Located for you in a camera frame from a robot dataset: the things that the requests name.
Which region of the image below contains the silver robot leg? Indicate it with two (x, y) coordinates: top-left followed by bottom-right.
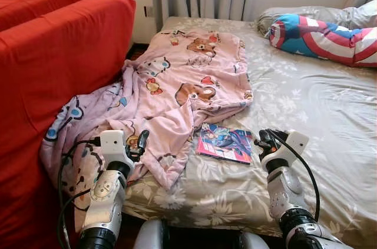
(133, 218), (168, 249)
(239, 231), (272, 249)

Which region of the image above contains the silver right robot leg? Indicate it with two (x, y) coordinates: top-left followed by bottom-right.
(239, 231), (272, 249)

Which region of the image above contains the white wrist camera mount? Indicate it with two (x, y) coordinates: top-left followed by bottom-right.
(262, 130), (310, 170)
(99, 130), (135, 170)

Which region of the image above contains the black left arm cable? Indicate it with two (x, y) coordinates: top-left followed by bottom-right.
(57, 137), (102, 249)

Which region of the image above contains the red cushion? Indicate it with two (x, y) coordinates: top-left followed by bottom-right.
(0, 0), (137, 249)
(0, 0), (94, 32)

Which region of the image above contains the grey floral bed sheet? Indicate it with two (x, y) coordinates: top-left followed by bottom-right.
(121, 16), (377, 249)

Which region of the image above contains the red white blue bolster pillow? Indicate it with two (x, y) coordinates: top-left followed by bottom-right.
(268, 14), (377, 68)

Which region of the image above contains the silver left robot leg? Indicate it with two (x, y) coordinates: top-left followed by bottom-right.
(133, 218), (168, 249)

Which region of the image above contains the pink cartoon bear blanket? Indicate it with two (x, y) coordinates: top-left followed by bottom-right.
(40, 28), (254, 229)

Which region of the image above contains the colourful comic book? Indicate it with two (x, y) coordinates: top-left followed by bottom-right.
(196, 123), (255, 165)

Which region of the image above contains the scrunched grey floral pillow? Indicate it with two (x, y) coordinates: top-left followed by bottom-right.
(256, 0), (377, 38)

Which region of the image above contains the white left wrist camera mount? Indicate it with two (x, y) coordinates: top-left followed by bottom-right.
(99, 130), (135, 170)

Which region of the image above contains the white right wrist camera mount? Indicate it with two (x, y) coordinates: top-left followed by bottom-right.
(262, 130), (310, 170)

